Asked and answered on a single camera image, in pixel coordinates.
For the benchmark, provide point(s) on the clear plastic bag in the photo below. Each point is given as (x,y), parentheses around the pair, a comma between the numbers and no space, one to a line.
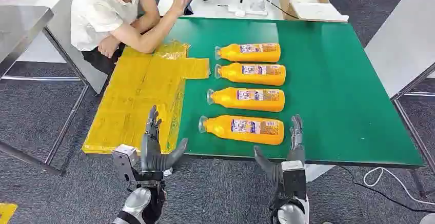
(255,1)

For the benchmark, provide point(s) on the yellow sheet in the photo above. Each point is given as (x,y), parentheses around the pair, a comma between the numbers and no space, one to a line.
(136,93)

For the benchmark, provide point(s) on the steel table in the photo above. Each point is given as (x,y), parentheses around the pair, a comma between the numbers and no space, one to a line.
(20,29)

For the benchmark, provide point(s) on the green mat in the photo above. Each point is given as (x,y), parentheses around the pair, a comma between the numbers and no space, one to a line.
(323,90)

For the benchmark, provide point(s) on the pen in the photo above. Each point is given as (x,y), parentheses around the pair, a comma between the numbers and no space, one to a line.
(223,5)

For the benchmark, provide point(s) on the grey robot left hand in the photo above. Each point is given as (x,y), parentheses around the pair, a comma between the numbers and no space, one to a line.
(151,154)

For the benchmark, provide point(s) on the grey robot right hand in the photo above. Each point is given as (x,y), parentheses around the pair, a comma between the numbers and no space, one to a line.
(296,154)

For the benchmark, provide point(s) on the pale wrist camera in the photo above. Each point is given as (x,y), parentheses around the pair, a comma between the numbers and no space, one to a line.
(124,159)
(294,178)

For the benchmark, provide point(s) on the orange drink bottle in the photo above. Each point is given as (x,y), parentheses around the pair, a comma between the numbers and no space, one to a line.
(255,78)
(251,55)
(251,103)
(244,136)

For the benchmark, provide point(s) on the white charger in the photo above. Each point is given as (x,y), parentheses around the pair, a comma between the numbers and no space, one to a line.
(240,13)

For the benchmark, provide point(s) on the white sheet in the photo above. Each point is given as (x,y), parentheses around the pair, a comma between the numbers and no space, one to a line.
(319,12)

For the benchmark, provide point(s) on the white table grey side panel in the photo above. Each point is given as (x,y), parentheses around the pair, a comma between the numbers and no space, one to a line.
(61,32)

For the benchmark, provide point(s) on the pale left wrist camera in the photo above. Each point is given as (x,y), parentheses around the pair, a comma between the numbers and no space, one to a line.
(124,159)

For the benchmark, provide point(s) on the white power strip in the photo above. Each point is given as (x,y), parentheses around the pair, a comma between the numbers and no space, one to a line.
(256,12)

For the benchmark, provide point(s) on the person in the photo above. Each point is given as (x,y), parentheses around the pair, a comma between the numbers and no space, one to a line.
(98,8)

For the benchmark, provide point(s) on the person's left hand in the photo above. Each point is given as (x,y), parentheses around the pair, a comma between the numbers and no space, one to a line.
(108,47)

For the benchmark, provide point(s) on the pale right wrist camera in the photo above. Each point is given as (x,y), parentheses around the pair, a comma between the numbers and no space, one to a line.
(294,178)

